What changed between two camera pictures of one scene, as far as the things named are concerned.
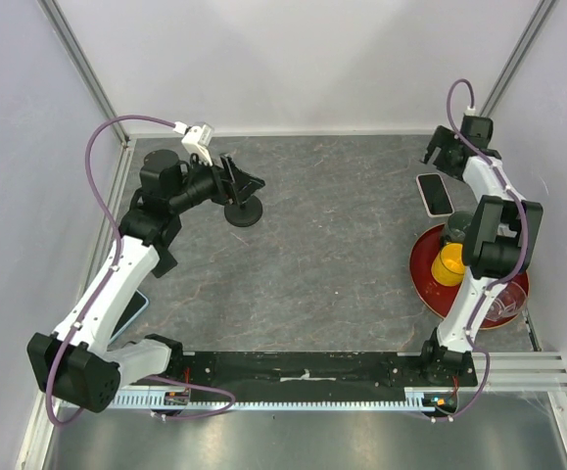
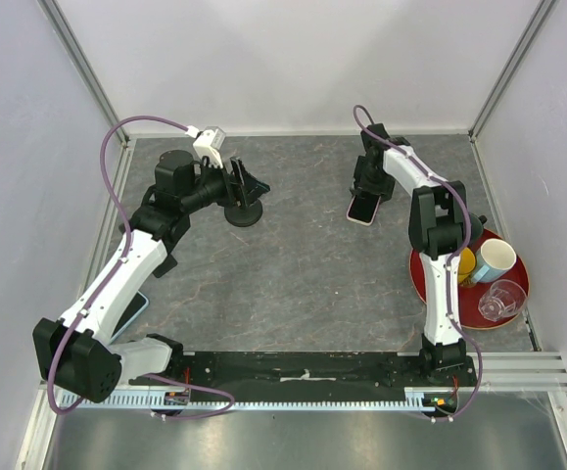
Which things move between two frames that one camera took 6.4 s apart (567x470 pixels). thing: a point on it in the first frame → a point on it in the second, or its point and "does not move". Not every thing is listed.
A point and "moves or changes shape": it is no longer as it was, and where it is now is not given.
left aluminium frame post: [64, 30] does not move
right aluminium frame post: [543, 13] does not move
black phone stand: [244, 214] does not move
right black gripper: [443, 138] → [385, 189]
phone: [435, 194] moves or changes shape
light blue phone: [133, 308] does not move
